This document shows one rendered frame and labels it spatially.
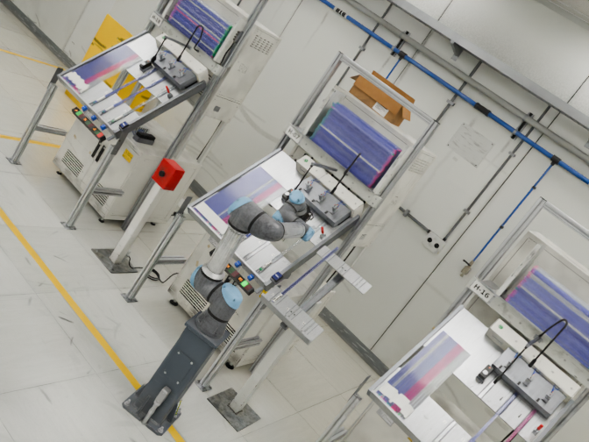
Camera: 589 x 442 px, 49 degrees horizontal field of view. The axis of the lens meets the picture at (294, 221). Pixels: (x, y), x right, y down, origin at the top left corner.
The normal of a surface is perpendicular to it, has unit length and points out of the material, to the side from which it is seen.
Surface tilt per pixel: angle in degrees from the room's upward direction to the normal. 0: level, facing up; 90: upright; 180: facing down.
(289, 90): 90
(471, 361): 45
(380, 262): 90
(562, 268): 90
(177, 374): 90
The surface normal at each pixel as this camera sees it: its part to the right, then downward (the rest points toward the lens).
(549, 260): -0.50, -0.04
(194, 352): -0.24, 0.16
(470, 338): 0.04, -0.59
